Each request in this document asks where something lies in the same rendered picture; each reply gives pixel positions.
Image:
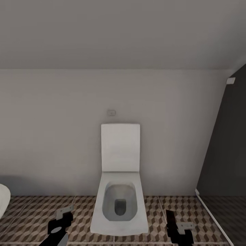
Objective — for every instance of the door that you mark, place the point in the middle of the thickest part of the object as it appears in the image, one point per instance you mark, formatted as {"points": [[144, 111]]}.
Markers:
{"points": [[222, 182]]}

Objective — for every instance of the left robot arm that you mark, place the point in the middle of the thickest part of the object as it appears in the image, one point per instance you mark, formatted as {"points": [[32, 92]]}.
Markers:
{"points": [[56, 228]]}

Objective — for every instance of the mousetrap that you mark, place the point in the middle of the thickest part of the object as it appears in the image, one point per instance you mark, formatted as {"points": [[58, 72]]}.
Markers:
{"points": [[171, 220]]}

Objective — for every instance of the shower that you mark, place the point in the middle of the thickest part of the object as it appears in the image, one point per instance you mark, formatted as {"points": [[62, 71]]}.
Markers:
{"points": [[216, 221]]}

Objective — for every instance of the toilet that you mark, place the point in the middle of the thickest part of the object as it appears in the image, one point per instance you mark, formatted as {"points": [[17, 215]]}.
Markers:
{"points": [[120, 208]]}

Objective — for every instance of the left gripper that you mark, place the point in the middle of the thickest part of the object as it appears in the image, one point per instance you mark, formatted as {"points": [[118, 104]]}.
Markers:
{"points": [[66, 220]]}

